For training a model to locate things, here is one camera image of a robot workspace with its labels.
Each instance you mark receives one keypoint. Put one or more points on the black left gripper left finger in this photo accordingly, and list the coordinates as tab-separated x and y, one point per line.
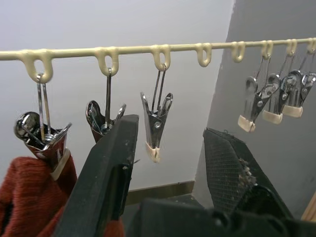
106	172

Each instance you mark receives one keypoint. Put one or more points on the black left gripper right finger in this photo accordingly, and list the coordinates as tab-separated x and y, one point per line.
222	172

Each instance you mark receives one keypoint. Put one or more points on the red knitted sock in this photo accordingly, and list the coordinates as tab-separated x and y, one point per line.
27	192

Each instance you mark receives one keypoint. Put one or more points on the metal clip with cream tips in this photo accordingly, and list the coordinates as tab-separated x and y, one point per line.
154	123
250	106
272	116
47	138
98	118
293	109

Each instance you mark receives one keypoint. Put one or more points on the cream clip hanger bar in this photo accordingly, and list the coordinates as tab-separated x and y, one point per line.
158	50

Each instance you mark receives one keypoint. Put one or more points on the brass baseboard strip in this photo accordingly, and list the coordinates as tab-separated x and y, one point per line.
160	191

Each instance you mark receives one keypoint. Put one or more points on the light wooden board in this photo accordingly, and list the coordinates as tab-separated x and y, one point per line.
310	209

